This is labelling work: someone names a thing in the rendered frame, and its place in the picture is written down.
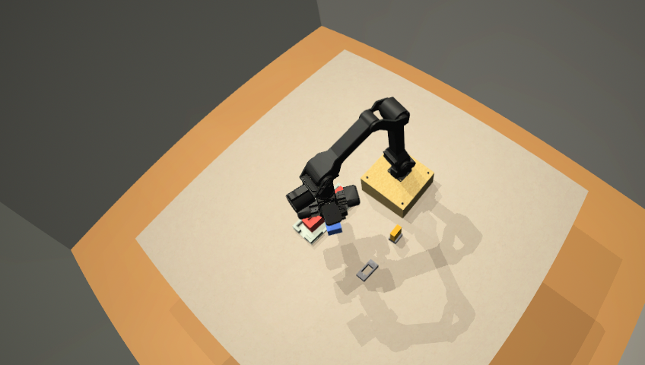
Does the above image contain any white flat tray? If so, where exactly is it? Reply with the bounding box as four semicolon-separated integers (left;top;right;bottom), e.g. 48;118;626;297
292;182;344;245

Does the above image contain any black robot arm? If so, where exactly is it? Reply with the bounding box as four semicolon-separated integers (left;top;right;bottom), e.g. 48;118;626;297
286;97;416;227

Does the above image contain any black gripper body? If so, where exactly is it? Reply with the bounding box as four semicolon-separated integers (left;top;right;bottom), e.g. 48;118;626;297
297;185;361;220

